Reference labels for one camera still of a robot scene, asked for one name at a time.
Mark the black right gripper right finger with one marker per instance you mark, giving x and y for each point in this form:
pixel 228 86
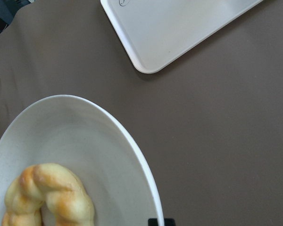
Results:
pixel 169 222

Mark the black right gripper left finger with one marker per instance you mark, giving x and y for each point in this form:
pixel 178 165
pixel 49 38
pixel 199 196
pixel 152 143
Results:
pixel 152 222

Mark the braided yellow donut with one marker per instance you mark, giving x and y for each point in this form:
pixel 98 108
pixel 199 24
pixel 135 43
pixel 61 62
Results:
pixel 52 185

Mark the white round plate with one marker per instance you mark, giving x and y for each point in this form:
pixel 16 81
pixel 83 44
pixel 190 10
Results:
pixel 89 141

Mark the white rectangular tray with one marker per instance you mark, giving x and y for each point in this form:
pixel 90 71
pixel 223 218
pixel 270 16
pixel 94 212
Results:
pixel 155 33

